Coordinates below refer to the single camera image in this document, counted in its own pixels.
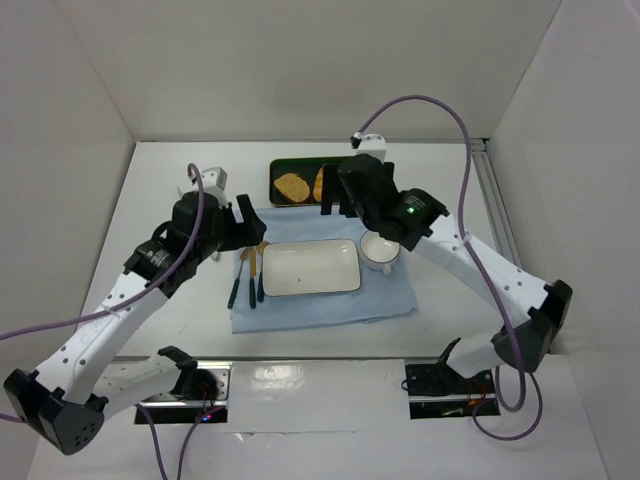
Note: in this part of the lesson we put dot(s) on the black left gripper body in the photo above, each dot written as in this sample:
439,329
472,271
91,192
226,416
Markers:
239,225

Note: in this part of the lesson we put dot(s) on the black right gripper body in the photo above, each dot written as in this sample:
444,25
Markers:
347,185

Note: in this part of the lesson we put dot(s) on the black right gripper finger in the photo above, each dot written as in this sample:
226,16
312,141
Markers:
346,208
330,189

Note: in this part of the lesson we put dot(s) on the golden bread roll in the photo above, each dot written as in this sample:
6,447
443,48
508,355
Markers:
318,186

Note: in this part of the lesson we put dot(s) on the metal food tongs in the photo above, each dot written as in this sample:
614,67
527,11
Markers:
215,256

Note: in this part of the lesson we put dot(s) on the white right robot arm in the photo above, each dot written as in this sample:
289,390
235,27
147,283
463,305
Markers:
420,223

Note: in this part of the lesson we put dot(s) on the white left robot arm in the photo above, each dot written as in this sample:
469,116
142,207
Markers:
68,397

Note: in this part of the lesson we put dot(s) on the toast bread slice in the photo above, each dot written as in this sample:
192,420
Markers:
293,188

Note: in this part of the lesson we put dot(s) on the dark green rectangular tray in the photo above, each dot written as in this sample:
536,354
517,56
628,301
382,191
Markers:
306,168

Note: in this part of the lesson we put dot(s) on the white ceramic cup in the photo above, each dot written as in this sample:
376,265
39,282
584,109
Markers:
378,253

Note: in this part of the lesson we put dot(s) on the white rectangular plate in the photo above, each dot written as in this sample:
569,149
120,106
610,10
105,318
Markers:
311,267

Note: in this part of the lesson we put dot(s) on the light blue cloth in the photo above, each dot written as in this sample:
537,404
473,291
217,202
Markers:
379,296

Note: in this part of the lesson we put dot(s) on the gold spoon green handle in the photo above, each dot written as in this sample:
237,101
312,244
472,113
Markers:
260,287

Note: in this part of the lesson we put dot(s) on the gold knife green handle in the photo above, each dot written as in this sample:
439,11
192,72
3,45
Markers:
252,274

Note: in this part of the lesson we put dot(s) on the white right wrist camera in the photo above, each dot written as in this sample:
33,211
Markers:
369,144

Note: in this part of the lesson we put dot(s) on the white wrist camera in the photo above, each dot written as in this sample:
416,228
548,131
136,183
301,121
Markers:
211,181
369,144

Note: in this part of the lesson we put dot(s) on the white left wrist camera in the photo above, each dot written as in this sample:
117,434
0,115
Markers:
211,181

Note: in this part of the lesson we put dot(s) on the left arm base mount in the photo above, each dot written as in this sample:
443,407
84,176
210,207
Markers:
207,395

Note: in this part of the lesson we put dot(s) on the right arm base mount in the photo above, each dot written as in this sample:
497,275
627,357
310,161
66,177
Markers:
437,393

